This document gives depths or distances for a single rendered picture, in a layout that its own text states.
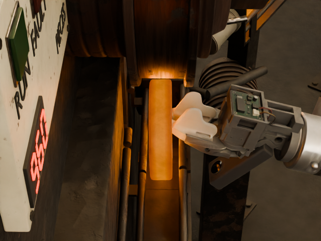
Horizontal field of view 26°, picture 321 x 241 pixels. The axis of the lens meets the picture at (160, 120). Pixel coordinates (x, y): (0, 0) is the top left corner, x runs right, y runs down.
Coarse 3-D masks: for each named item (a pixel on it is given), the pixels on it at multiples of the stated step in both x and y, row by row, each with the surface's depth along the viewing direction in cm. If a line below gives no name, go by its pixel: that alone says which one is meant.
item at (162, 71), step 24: (144, 0) 67; (168, 0) 67; (192, 0) 66; (144, 24) 70; (168, 24) 69; (192, 24) 68; (144, 48) 73; (168, 48) 73; (192, 48) 71; (144, 72) 79; (168, 72) 79; (192, 72) 76
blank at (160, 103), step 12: (156, 84) 102; (168, 84) 102; (156, 96) 100; (168, 96) 100; (156, 108) 99; (168, 108) 99; (156, 120) 99; (168, 120) 98; (156, 132) 98; (168, 132) 98; (156, 144) 99; (168, 144) 99; (156, 156) 99; (168, 156) 99; (156, 168) 101; (168, 168) 101
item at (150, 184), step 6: (174, 138) 117; (174, 144) 116; (174, 150) 115; (174, 156) 114; (174, 162) 113; (174, 168) 112; (174, 174) 111; (150, 180) 110; (156, 180) 110; (162, 180) 110; (168, 180) 110; (174, 180) 110; (150, 186) 109; (156, 186) 109; (162, 186) 109; (168, 186) 109; (174, 186) 109
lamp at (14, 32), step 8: (16, 16) 46; (16, 24) 45; (24, 24) 47; (16, 32) 45; (24, 32) 47; (16, 40) 45; (24, 40) 47; (16, 48) 45; (24, 48) 47; (16, 56) 45; (24, 56) 47; (16, 64) 46; (24, 64) 47; (16, 72) 46
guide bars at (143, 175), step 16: (128, 80) 112; (144, 96) 118; (144, 112) 115; (128, 128) 104; (144, 128) 112; (128, 144) 102; (144, 144) 110; (128, 160) 99; (144, 160) 107; (128, 176) 98; (144, 176) 105; (128, 192) 103; (144, 192) 103; (144, 208) 102
